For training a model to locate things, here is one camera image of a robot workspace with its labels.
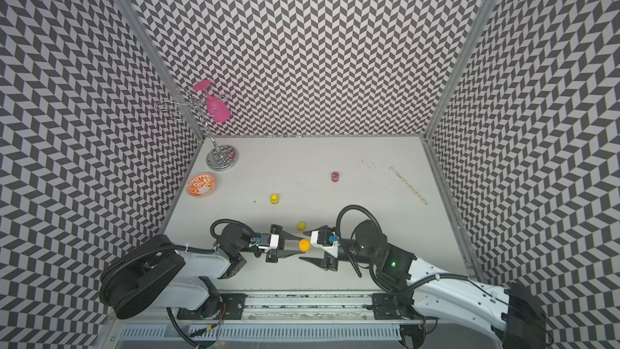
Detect aluminium corner post left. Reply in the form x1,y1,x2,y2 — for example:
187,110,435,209
113,0,204,142

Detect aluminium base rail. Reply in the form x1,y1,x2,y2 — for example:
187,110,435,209
103,289,514,326

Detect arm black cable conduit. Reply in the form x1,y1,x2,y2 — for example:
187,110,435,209
210,218,255,246
335,204,386,277

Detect orange paint jar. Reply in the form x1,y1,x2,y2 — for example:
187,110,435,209
298,239,312,253

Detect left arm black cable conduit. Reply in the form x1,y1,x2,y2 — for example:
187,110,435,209
210,218,255,246

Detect orange patterned ceramic bowl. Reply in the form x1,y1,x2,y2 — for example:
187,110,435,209
186,173,216,198

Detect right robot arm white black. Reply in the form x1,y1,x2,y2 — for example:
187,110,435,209
305,220,553,348

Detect chrome glass holder stand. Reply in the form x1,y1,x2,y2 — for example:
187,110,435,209
163,87,239,172

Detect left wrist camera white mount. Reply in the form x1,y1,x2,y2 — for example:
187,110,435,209
251,233,280,251

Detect aluminium corner post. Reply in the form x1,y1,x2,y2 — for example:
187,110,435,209
113,0,204,142
423,0,498,142

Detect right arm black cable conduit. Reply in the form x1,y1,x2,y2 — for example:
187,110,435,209
335,204,386,277

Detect pink plastic wine glass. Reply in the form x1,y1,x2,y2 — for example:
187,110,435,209
193,80,232,124

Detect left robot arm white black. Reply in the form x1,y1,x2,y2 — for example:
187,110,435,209
98,219,311,319

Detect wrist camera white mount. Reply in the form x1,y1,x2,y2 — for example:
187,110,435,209
251,233,280,251
310,226,340,249

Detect aluminium corner post right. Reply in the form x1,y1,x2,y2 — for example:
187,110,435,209
423,0,498,142

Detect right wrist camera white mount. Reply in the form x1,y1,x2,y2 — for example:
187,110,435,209
310,226,340,249

